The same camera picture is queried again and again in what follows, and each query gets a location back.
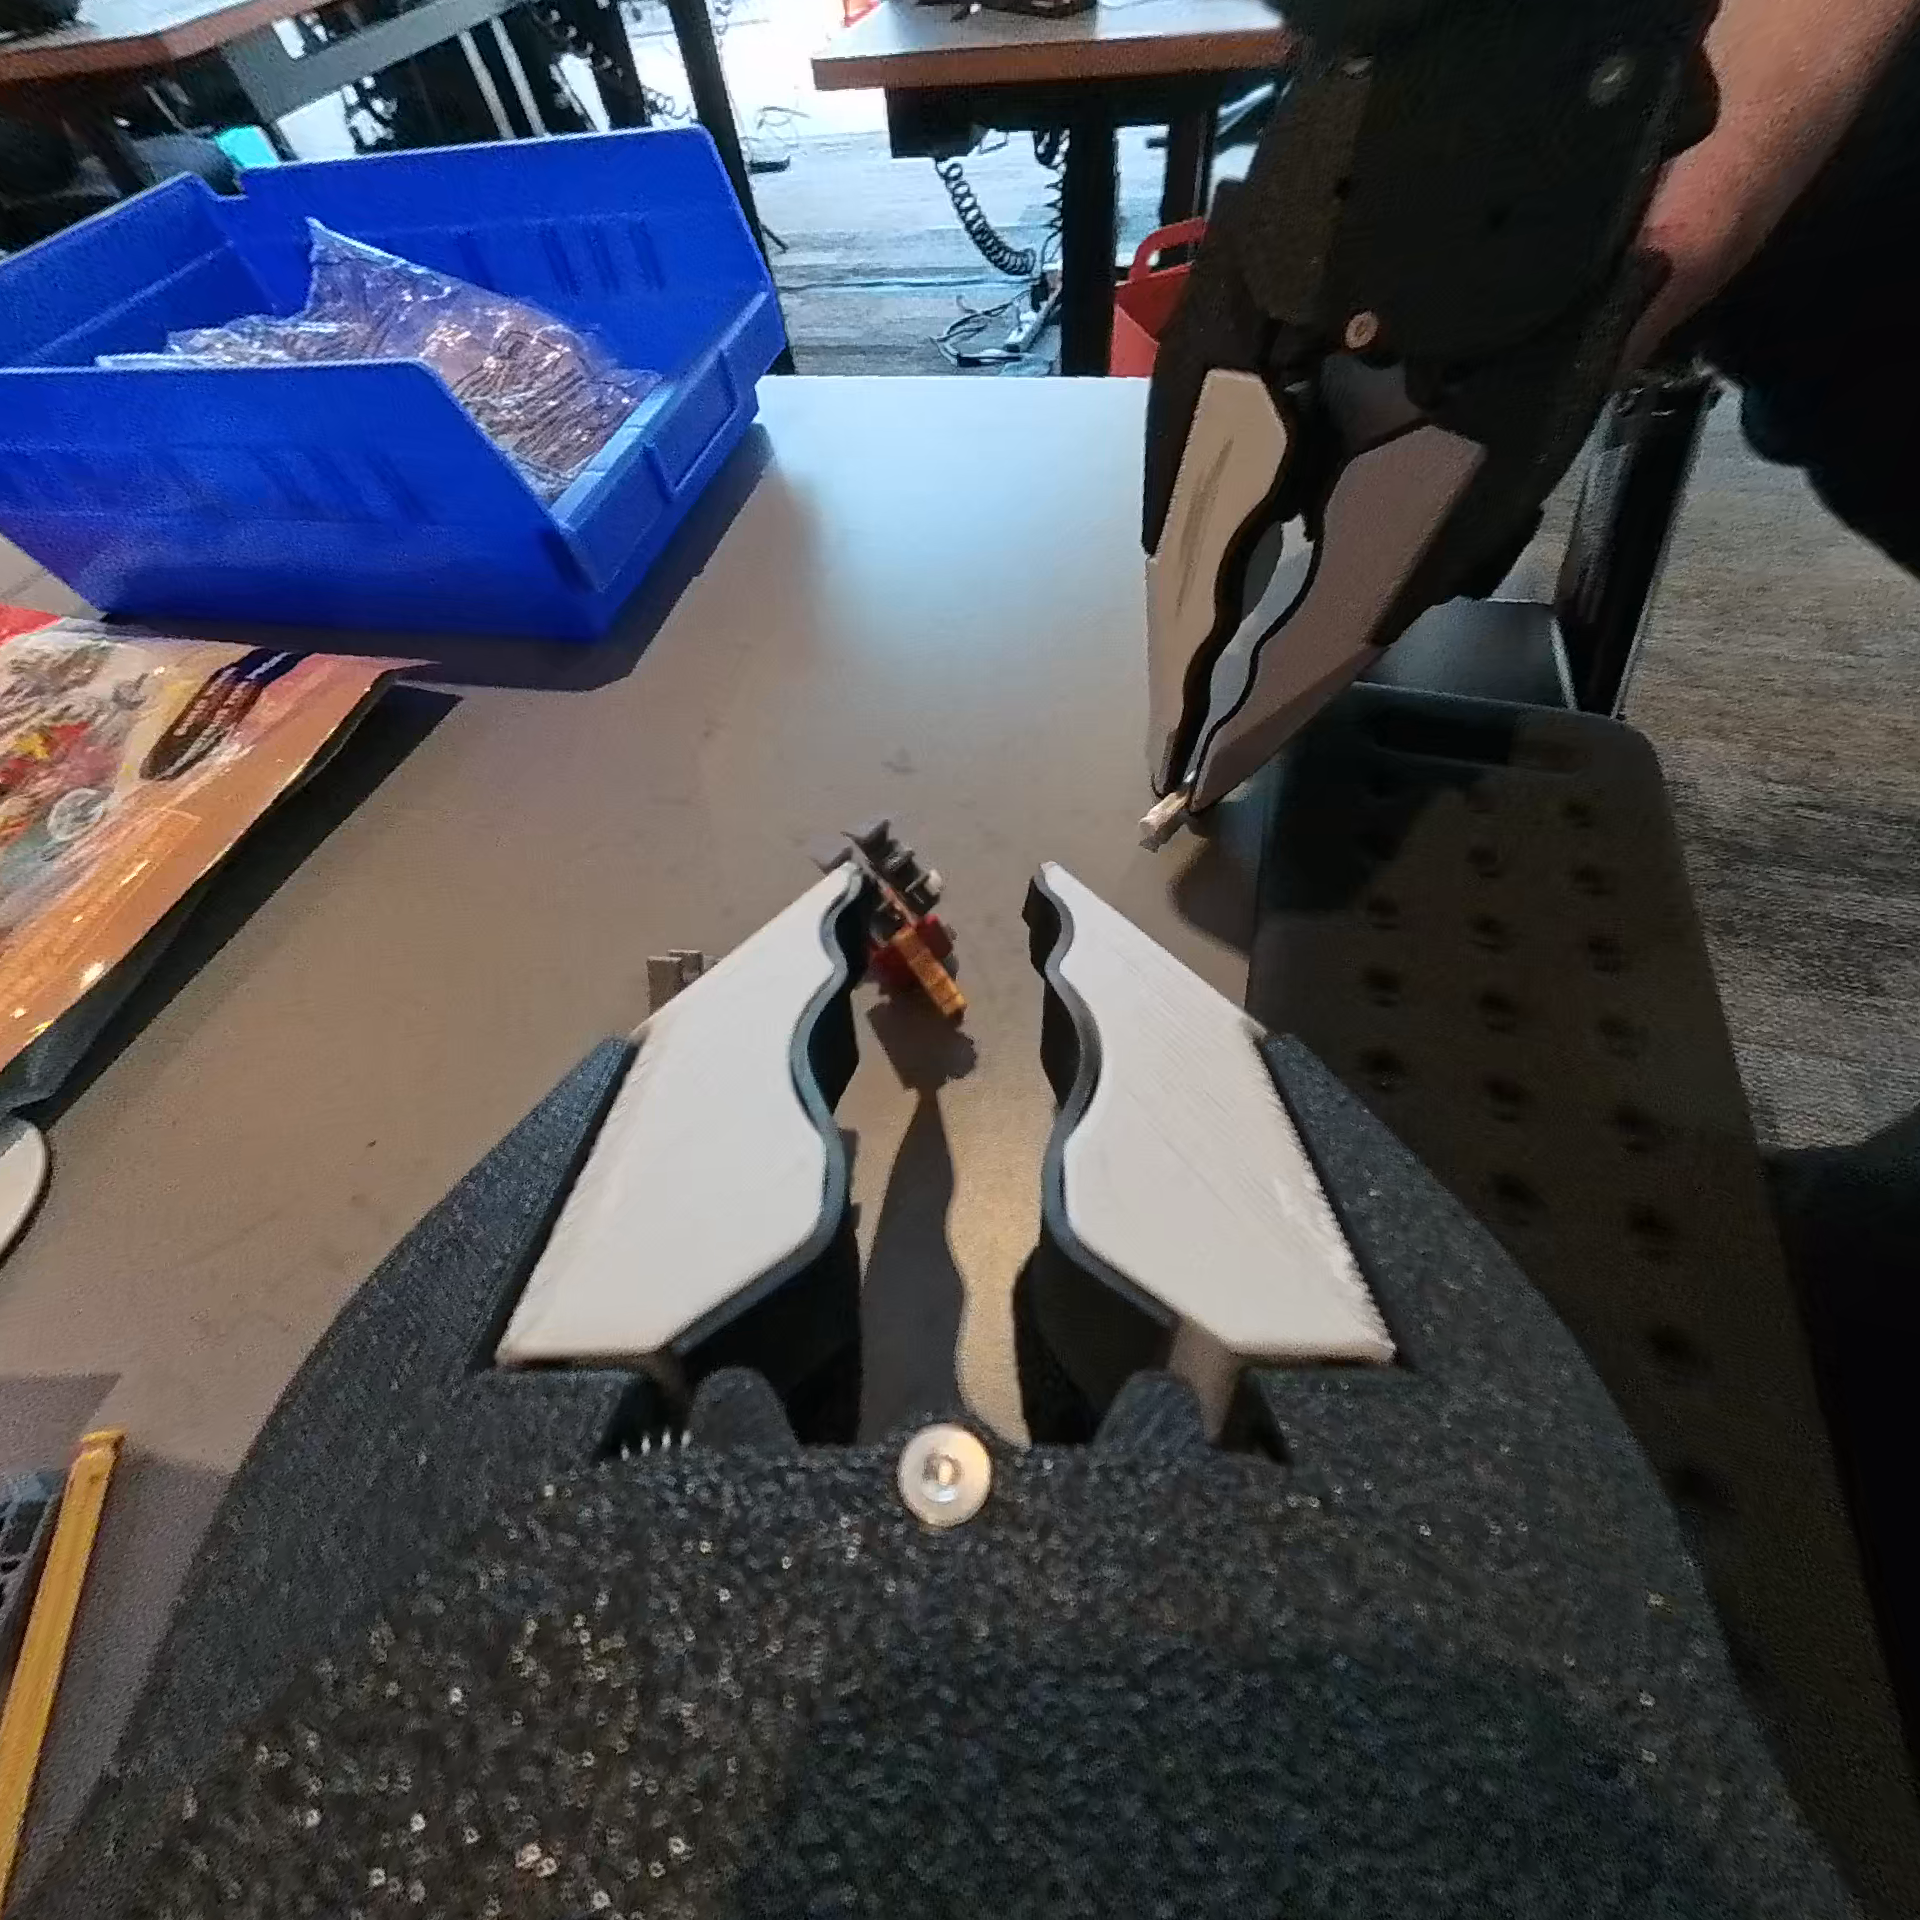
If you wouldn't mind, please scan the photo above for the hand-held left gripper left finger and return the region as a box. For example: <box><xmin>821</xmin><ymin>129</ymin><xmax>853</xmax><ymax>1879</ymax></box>
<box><xmin>496</xmin><ymin>864</ymin><xmax>873</xmax><ymax>1398</ymax></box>

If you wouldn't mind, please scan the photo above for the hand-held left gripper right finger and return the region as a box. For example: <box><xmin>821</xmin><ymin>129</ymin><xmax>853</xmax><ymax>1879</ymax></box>
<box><xmin>1025</xmin><ymin>858</ymin><xmax>1395</xmax><ymax>1451</ymax></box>

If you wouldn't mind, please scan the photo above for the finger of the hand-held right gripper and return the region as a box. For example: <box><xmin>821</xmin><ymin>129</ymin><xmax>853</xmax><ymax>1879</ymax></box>
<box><xmin>1190</xmin><ymin>435</ymin><xmax>1492</xmax><ymax>816</ymax></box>
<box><xmin>1143</xmin><ymin>368</ymin><xmax>1296</xmax><ymax>799</ymax></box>

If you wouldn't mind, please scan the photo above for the person's right hand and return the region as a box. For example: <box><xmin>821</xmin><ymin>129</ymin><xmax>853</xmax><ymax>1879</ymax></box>
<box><xmin>1625</xmin><ymin>0</ymin><xmax>1920</xmax><ymax>368</ymax></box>

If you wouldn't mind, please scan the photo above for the white power strip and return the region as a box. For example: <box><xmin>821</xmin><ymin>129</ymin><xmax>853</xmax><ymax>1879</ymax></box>
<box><xmin>935</xmin><ymin>288</ymin><xmax>1058</xmax><ymax>363</ymax></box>

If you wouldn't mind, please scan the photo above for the black office chair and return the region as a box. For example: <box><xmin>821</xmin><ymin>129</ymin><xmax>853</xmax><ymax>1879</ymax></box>
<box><xmin>1407</xmin><ymin>368</ymin><xmax>1718</xmax><ymax>718</ymax></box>

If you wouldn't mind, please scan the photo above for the wooden background table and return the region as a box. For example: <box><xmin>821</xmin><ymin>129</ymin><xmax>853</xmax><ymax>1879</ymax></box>
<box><xmin>808</xmin><ymin>0</ymin><xmax>1310</xmax><ymax>377</ymax></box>

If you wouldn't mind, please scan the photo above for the black metal pole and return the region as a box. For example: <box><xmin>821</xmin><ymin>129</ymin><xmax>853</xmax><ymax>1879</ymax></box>
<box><xmin>661</xmin><ymin>0</ymin><xmax>795</xmax><ymax>377</ymax></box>

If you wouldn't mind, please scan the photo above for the toy parts bag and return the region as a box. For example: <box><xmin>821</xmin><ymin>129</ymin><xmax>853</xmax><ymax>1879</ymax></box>
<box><xmin>0</xmin><ymin>603</ymin><xmax>403</xmax><ymax>1077</ymax></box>

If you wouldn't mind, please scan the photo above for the grey toy connector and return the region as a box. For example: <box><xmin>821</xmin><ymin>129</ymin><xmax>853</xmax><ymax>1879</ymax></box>
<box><xmin>0</xmin><ymin>1467</ymin><xmax>71</xmax><ymax>1659</ymax></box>

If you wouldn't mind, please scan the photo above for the clear plastic bag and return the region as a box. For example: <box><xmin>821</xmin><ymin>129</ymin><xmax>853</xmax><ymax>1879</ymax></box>
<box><xmin>96</xmin><ymin>216</ymin><xmax>664</xmax><ymax>506</ymax></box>

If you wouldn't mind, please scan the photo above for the blue plastic bin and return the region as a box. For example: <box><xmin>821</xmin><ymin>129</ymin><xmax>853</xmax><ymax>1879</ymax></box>
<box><xmin>0</xmin><ymin>125</ymin><xmax>793</xmax><ymax>644</ymax></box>

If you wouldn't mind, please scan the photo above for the background workbench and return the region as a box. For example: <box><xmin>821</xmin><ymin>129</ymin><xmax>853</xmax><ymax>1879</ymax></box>
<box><xmin>0</xmin><ymin>0</ymin><xmax>511</xmax><ymax>166</ymax></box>

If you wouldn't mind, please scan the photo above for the black coiled cable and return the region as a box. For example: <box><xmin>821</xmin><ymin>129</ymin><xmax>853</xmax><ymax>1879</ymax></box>
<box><xmin>935</xmin><ymin>147</ymin><xmax>1038</xmax><ymax>279</ymax></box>

